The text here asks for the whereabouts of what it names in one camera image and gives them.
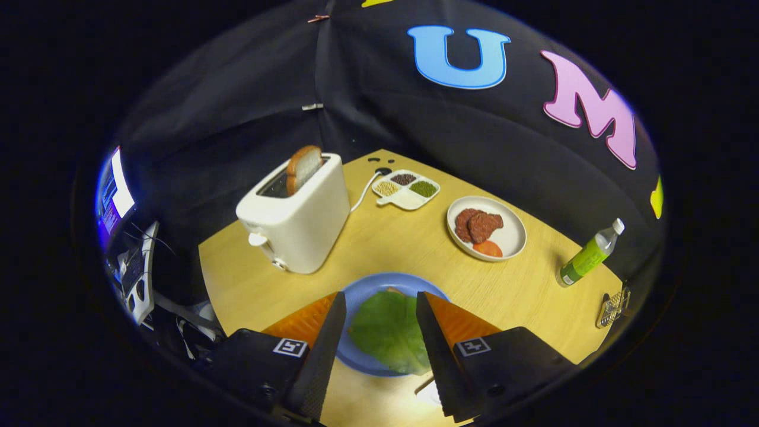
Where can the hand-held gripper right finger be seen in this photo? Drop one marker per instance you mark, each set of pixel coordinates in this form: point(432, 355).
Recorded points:
point(442, 362)

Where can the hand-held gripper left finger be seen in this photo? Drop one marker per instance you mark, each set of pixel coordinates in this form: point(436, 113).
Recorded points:
point(323, 356)

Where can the green lettuce leaf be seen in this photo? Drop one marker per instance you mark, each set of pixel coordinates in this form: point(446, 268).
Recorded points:
point(385, 329)

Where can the white bread slice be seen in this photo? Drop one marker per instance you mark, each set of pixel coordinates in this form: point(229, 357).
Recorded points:
point(303, 167)

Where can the white square plate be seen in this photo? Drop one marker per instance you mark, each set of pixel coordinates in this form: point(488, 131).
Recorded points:
point(431, 392)

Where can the blue plate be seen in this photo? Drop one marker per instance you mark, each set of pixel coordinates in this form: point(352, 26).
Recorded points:
point(367, 289)

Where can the brown crust bread slice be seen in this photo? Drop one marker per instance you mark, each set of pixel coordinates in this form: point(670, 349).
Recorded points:
point(395, 291)

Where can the red tomato slice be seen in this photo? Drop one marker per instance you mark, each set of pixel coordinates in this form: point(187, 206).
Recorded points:
point(488, 249)

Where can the white toaster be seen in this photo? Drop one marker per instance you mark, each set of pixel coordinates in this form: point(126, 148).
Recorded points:
point(302, 231)

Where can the brown meat patty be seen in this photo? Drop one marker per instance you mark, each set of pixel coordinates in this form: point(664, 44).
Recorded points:
point(462, 224)
point(486, 226)

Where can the white plate with meat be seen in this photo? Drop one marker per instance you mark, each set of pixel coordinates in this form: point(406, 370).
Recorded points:
point(513, 234)

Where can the white divided seasoning tray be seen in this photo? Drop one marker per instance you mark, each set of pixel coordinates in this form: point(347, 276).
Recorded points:
point(409, 198)

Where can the green label plastic bottle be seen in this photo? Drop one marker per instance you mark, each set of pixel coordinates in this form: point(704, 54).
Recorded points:
point(587, 258)

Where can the white and black device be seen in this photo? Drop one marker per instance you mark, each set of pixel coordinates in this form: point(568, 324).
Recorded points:
point(142, 279)

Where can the white clip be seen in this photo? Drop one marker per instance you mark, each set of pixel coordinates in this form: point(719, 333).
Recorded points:
point(312, 107)

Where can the computer monitor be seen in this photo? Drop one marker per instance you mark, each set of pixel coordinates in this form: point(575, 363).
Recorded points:
point(115, 193)

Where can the red clip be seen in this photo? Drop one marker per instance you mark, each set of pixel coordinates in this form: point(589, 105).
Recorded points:
point(318, 18)

